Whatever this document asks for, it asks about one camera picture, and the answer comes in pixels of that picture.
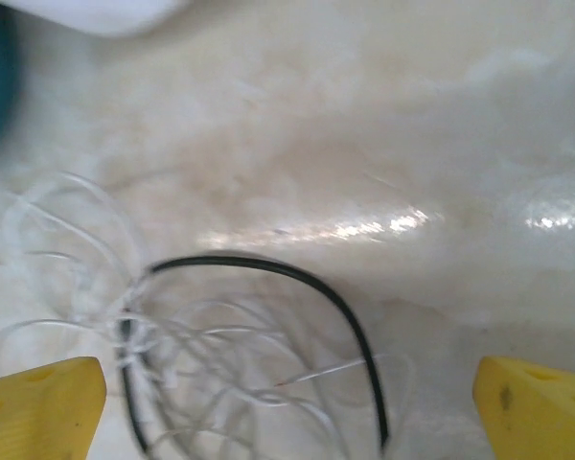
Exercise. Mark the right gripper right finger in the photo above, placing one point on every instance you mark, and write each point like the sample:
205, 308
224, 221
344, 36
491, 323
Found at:
541, 417

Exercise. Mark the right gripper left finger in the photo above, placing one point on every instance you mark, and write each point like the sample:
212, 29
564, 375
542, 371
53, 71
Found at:
38, 412

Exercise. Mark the white plastic container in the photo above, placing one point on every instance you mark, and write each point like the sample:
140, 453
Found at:
115, 14

